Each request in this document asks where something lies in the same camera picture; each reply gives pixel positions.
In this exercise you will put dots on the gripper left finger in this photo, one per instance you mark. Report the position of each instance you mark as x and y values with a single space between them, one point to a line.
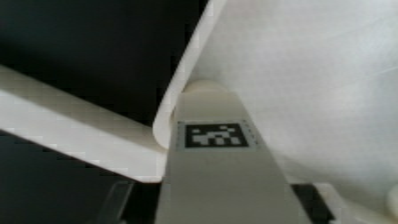
130 204

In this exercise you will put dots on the white front fence bar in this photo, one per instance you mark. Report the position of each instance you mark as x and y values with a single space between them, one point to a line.
77 128

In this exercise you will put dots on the white desk top tray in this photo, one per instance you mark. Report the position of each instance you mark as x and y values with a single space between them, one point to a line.
303 55

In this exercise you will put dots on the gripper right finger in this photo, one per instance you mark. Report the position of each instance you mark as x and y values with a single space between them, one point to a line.
322 203

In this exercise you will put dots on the white desk leg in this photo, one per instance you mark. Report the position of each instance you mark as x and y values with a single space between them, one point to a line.
225 186

